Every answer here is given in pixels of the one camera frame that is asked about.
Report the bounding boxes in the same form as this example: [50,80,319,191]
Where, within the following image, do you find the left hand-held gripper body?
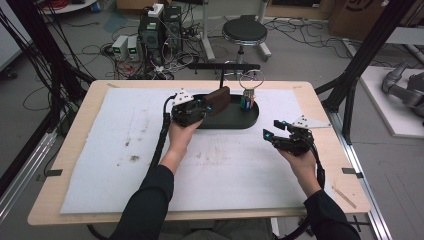
[170,87,208,129]

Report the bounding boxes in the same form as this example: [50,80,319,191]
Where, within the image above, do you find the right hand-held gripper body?
[271,114,333,157]

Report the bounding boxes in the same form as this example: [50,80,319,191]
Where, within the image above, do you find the brown zip pouch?
[202,85,232,118]

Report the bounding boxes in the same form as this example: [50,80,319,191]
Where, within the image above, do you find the black oval tray with stand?
[186,62,261,131]

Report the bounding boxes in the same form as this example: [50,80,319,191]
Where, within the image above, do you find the key ring with coloured tags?
[238,68,266,112]

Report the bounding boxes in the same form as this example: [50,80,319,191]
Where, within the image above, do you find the person's right hand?
[276,148,323,199]

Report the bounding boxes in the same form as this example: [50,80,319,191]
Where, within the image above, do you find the person's left hand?
[159,119,204,176]

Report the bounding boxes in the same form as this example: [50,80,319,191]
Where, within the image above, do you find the black tape strip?
[35,168,64,183]
[341,167,365,180]

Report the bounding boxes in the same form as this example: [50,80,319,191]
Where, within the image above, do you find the white table leg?
[199,0,217,63]

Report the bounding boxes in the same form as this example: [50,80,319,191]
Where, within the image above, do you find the black computer tower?
[137,13,165,66]
[162,5,184,52]

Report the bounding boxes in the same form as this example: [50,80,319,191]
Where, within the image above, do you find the grey bench power supply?
[126,35,141,62]
[111,34,130,62]

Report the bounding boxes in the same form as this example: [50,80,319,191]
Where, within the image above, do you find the black round stool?
[221,14,269,65]

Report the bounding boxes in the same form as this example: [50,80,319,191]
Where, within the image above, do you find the white foam mat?
[59,87,329,215]

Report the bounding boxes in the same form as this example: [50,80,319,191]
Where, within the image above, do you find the white floor platform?
[359,65,424,140]

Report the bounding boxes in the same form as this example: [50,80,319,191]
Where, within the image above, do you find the white power adapter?
[147,3,165,19]

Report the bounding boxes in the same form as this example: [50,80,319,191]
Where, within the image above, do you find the person's legs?
[166,217,277,240]

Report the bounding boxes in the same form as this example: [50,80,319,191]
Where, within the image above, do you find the cardboard box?
[327,0,389,42]

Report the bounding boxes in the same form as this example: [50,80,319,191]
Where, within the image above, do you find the left hand-held gripper cable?
[147,93,178,172]

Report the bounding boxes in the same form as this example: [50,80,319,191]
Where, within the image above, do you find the hand-held gripper cable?
[308,141,327,192]
[147,93,178,172]

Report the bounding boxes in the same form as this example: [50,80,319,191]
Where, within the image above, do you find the right hand-held gripper cable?
[308,141,327,192]

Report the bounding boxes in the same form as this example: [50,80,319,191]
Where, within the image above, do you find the tangle of floor cables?
[79,19,208,81]

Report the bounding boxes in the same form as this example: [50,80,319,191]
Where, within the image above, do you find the aluminium rail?
[0,129,58,223]
[325,109,394,240]

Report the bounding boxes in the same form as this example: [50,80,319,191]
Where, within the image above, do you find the black frame post with cables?
[0,0,96,134]

